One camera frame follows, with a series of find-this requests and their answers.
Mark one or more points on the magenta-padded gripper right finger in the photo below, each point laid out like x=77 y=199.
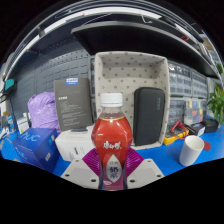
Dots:
x=145 y=173

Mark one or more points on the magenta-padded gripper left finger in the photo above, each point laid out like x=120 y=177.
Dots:
x=78 y=173

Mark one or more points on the red drink bottle white cap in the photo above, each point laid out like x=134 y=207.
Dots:
x=111 y=133

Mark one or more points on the white carton box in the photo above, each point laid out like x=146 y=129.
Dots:
x=73 y=145

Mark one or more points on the yellow multimeter with leads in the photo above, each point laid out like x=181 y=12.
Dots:
x=175 y=133

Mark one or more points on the white cup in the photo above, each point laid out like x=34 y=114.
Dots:
x=190 y=151

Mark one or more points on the blue carton box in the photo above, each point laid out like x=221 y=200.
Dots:
x=33 y=146

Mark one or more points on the dark grey flat package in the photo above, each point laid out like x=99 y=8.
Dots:
x=71 y=106

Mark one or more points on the black box white label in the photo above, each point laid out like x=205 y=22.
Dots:
x=196 y=129

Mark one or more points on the flat round red coaster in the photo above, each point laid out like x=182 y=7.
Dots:
x=207 y=145

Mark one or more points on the purple plastic bag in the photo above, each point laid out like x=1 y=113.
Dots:
x=41 y=111

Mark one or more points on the clear compartment box coloured parts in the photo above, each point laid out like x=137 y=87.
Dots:
x=194 y=111

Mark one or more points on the black soft pouch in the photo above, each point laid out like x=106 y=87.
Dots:
x=210 y=125

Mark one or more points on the green potted plant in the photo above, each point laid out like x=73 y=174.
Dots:
x=216 y=103

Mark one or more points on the white pegboard tray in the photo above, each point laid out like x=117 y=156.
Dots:
x=130 y=71

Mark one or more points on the dark grey overhead shelf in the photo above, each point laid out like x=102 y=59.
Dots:
x=140 y=40

